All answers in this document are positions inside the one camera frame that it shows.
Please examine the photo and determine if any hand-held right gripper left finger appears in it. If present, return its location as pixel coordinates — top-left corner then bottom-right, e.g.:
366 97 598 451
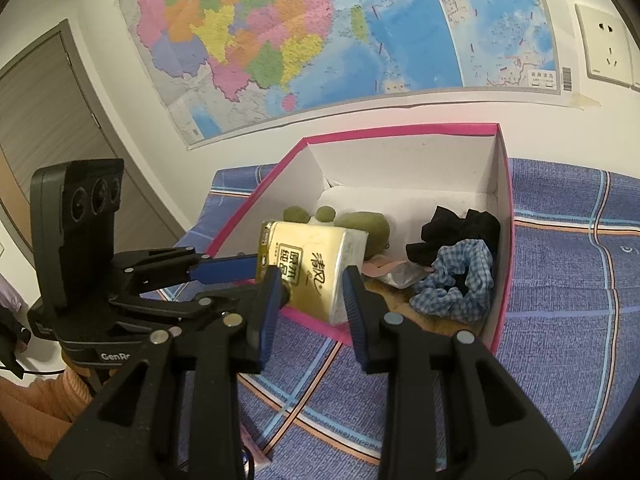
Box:
47 264 287 480

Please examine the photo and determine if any wall map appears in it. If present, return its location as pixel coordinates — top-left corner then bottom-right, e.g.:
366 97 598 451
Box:
119 0 573 151

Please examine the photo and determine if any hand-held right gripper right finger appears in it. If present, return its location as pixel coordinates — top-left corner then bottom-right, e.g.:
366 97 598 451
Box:
342 265 574 480

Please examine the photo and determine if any yellow tissue pack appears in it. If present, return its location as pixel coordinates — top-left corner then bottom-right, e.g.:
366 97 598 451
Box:
255 220 371 325

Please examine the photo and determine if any silver foil packet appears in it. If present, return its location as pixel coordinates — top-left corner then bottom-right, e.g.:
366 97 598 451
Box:
372 265 427 289

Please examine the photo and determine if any blue checked scrunchie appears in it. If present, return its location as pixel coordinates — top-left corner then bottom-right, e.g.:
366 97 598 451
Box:
410 240 495 324

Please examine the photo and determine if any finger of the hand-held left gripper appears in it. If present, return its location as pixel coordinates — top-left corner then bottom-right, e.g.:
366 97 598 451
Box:
112 246 261 287
107 285 261 335

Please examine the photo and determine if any black scrunchie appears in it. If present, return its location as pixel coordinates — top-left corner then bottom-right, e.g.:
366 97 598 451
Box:
406 206 502 267

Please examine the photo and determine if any white wall socket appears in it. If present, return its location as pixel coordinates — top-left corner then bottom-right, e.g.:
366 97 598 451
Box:
575 4 637 84

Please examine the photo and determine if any pink cardboard box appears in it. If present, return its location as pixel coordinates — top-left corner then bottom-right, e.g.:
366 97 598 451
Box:
206 122 516 358

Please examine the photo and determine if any pale pink sachet packet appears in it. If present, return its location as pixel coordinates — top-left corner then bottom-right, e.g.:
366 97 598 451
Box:
362 255 432 278

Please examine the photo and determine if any blue checked blanket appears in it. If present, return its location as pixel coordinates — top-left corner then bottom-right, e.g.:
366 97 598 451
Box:
190 157 640 472

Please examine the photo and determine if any green plush toy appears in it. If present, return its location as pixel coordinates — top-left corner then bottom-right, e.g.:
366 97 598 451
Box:
282 205 393 257

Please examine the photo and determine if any person's left forearm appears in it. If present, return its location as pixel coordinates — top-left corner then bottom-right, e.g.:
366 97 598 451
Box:
0 365 94 457

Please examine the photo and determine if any grey wooden door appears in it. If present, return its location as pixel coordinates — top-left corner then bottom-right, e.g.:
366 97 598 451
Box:
0 19 187 263

